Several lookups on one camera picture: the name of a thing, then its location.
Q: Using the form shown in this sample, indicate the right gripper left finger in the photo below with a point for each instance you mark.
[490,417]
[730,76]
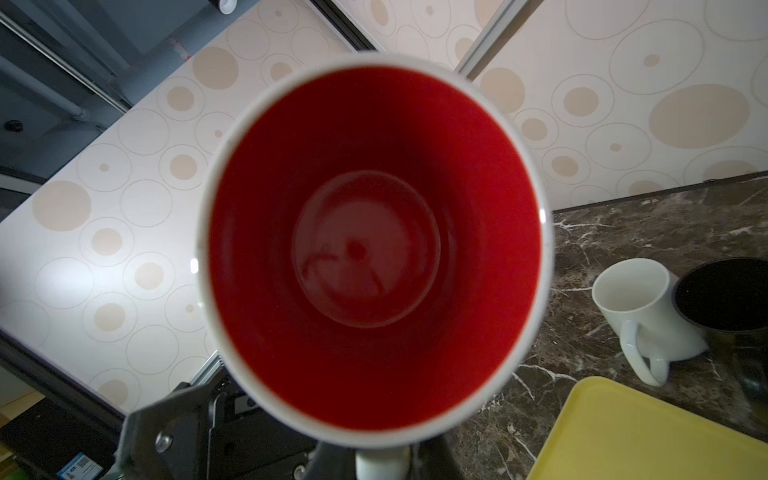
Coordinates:
[331,462]

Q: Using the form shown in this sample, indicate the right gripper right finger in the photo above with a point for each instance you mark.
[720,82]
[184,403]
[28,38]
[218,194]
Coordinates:
[432,459]

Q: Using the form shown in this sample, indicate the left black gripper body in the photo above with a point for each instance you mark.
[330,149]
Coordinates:
[209,428]

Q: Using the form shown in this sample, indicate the cream white mug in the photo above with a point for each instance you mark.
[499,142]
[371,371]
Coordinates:
[376,253]

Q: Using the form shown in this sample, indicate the black mug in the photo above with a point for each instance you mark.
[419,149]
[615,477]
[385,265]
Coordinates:
[727,300]

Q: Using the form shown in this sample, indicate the yellow plastic tray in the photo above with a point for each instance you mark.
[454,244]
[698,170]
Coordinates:
[610,431]

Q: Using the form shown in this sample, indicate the left slanted aluminium rail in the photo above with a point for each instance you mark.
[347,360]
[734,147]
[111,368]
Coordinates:
[212,366]

